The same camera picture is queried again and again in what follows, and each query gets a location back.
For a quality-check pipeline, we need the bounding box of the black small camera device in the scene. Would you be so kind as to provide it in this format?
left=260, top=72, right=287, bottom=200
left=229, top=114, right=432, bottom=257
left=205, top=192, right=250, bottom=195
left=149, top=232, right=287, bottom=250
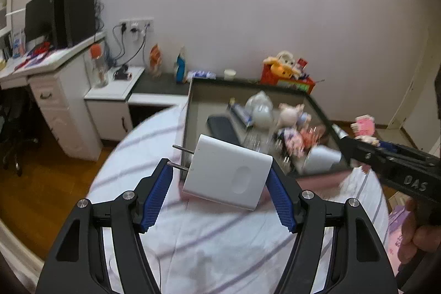
left=114, top=64, right=132, bottom=81

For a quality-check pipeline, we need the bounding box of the white round toy figure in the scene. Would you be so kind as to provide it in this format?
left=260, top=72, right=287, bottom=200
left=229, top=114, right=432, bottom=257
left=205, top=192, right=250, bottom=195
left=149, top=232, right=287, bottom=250
left=245, top=91, right=274, bottom=129

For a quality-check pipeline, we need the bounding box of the clear glass light bulb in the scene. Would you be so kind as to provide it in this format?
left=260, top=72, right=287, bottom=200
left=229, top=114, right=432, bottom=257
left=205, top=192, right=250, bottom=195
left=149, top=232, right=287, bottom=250
left=242, top=128, right=274, bottom=154

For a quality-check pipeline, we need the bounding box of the wet wipes pack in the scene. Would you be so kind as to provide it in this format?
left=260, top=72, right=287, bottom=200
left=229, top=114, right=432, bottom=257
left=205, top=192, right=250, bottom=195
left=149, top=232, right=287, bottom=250
left=186, top=70, right=217, bottom=82

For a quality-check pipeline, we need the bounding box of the white low cabinet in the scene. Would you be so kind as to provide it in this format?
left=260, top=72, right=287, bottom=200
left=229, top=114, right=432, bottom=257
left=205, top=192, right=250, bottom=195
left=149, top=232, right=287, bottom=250
left=84, top=66, right=144, bottom=142

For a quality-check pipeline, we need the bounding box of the person's right hand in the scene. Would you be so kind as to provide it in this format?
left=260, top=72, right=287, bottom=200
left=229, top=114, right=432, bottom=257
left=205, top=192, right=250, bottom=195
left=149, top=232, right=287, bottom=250
left=398, top=198, right=441, bottom=264

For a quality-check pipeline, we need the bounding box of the pink pig doll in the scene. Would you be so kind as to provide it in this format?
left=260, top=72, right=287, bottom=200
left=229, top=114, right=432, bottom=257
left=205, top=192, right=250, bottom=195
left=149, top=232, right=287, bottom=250
left=276, top=103, right=312, bottom=130

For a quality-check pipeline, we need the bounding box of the red toy box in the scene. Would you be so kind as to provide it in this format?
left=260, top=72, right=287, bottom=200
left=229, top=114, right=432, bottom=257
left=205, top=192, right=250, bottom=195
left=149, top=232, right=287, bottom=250
left=260, top=63, right=315, bottom=94

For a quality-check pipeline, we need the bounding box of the white paper cup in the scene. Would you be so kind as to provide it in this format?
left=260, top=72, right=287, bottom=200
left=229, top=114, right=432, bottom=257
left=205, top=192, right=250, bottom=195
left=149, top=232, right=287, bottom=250
left=224, top=69, right=237, bottom=80

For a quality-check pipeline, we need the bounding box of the blue white snack bag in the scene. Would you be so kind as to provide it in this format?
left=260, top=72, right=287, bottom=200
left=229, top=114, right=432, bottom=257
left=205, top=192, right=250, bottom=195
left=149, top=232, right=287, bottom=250
left=174, top=46, right=186, bottom=83

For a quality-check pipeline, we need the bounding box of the pink black storage box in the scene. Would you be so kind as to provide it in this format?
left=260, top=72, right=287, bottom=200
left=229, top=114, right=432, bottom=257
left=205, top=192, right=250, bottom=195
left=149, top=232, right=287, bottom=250
left=183, top=79, right=351, bottom=182

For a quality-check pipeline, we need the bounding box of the black computer monitor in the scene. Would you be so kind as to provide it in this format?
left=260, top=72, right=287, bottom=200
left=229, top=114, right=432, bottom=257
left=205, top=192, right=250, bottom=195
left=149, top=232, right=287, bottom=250
left=25, top=0, right=54, bottom=42

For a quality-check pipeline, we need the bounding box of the black remote control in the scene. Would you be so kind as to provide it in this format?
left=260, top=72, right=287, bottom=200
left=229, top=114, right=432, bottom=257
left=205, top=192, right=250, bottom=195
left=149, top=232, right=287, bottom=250
left=206, top=116, right=241, bottom=146

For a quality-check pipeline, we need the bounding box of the white wall power strip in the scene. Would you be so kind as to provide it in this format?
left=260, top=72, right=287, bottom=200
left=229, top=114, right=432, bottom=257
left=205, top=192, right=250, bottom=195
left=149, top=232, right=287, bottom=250
left=119, top=17, right=154, bottom=32

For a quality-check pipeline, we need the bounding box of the orange snack bag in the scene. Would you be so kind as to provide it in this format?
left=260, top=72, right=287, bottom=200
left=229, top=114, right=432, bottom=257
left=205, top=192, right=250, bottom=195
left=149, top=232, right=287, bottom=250
left=149, top=44, right=162, bottom=77

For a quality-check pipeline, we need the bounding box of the yellow white plush toy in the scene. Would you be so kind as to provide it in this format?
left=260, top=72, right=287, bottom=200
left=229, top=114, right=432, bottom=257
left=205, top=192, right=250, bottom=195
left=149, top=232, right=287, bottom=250
left=263, top=51, right=302, bottom=79

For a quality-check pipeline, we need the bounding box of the white power adapter plug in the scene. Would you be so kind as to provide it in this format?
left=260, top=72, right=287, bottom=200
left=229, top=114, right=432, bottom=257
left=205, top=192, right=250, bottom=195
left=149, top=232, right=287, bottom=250
left=171, top=134, right=273, bottom=211

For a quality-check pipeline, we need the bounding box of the clear bottle orange cap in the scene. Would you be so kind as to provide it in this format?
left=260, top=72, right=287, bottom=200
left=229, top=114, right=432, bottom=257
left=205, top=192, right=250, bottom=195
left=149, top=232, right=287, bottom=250
left=90, top=43, right=108, bottom=88

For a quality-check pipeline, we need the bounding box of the white striped quilt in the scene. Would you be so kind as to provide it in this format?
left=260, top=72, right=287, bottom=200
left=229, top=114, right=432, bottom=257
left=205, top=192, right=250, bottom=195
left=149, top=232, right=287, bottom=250
left=86, top=105, right=390, bottom=294

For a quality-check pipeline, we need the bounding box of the pink block bird figure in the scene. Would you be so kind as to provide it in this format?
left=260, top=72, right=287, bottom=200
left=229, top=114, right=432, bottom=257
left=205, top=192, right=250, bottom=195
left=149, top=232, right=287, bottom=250
left=351, top=115, right=380, bottom=147

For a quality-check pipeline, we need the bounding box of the pink block toy figure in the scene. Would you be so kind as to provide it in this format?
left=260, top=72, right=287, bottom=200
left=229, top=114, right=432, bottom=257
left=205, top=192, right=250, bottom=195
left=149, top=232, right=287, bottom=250
left=276, top=128, right=304, bottom=157

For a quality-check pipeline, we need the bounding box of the white desk with drawers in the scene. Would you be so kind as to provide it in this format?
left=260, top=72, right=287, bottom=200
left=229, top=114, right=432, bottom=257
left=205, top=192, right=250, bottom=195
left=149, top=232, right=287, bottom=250
left=1, top=32, right=105, bottom=161

